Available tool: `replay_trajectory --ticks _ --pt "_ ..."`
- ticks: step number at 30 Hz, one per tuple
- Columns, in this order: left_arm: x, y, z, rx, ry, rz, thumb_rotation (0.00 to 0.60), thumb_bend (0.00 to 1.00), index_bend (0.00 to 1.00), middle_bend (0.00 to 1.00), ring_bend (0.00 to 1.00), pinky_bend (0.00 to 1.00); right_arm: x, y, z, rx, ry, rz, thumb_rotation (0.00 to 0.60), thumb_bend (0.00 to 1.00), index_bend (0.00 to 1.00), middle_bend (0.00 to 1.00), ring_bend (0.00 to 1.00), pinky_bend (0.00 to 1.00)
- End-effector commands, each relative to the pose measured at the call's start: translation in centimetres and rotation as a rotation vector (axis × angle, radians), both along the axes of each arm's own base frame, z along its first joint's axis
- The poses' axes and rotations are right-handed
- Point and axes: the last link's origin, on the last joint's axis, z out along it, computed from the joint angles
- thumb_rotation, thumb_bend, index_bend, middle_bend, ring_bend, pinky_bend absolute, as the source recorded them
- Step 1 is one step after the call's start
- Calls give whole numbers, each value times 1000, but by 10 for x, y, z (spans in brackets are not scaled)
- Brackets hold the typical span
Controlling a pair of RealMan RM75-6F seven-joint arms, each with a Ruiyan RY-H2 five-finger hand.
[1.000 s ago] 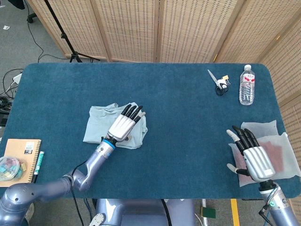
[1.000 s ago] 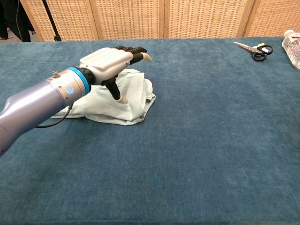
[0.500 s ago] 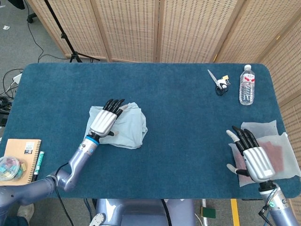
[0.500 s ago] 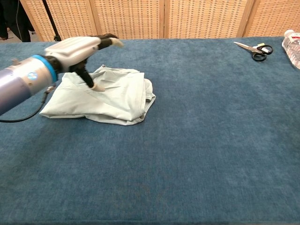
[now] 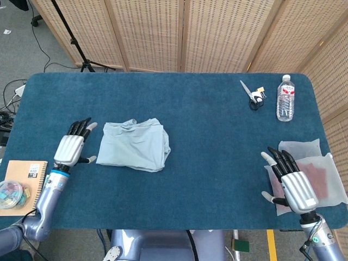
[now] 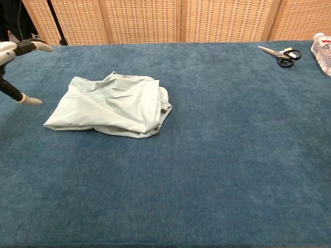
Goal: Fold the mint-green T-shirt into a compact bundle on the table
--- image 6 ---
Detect woven wooden folding screen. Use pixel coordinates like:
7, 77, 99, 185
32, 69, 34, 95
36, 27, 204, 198
22, 0, 331, 47

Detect black handled scissors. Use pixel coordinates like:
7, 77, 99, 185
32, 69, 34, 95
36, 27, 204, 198
258, 45, 303, 69

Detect black tripod stand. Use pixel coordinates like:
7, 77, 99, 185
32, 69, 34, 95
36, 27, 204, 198
46, 0, 68, 46

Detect light green t-shirt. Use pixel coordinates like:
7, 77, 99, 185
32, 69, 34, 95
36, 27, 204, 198
43, 71, 173, 140

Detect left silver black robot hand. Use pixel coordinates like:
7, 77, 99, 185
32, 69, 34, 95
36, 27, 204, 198
0, 38, 54, 105

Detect blue carpet table cover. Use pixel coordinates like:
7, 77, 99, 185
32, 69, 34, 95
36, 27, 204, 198
0, 40, 331, 248

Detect clear plastic water bottle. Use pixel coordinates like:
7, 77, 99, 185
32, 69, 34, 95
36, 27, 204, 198
311, 33, 331, 76

